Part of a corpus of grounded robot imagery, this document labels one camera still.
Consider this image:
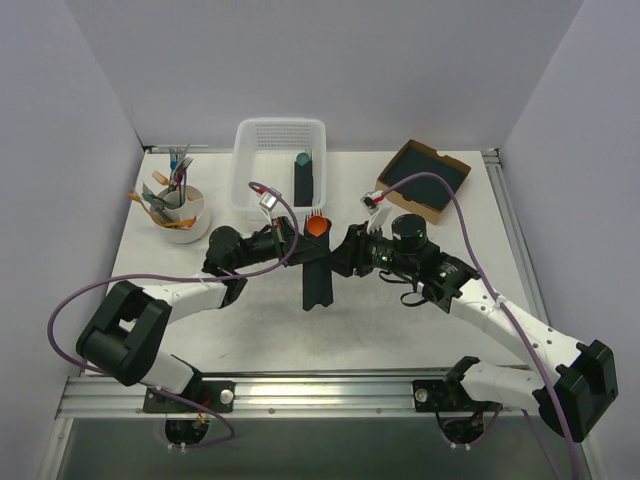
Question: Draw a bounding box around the silver metal fork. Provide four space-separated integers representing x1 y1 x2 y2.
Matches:
168 145 193 191

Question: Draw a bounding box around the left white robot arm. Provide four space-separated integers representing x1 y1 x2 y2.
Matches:
76 216 301 411

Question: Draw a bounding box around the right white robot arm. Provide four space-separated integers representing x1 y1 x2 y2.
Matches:
327 214 618 443

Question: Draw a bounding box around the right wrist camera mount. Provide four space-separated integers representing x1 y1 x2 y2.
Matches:
360 190 391 234

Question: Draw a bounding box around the orange plastic spoon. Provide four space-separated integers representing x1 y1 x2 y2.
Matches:
306 215 329 238

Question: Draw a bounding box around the orange plastic fork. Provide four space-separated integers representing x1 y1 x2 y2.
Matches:
152 171 170 186

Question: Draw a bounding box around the brown cardboard napkin box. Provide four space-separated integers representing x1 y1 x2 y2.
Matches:
376 140 471 225

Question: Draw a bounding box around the dark rolled napkin bundle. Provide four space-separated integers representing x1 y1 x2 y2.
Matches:
294 159 314 207

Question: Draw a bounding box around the white utensil holder cup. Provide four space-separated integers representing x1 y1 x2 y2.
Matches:
150 185 211 245

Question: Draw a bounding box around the aluminium frame rail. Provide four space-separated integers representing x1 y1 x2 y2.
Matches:
57 370 539 420

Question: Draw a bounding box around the white perforated plastic basket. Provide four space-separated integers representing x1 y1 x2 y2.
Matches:
227 117 328 221

